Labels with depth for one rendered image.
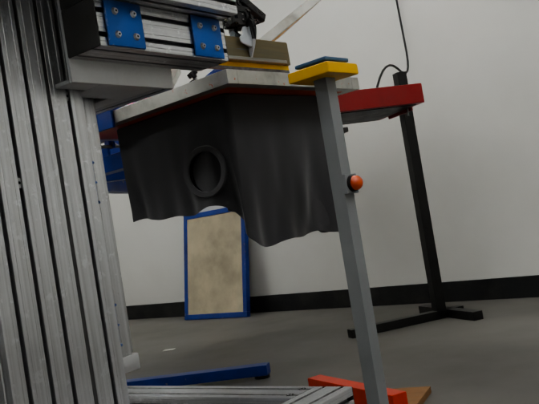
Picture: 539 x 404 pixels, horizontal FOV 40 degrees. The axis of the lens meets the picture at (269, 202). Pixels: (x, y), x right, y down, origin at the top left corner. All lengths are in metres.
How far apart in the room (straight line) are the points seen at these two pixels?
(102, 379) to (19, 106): 0.53
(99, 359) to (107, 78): 0.54
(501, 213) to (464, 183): 0.26
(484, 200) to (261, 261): 1.66
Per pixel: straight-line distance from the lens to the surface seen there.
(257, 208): 2.05
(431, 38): 4.22
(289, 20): 3.25
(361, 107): 3.35
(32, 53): 1.48
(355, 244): 1.89
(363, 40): 4.45
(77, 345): 1.44
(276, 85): 2.06
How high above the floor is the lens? 0.58
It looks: 2 degrees up
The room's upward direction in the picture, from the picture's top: 9 degrees counter-clockwise
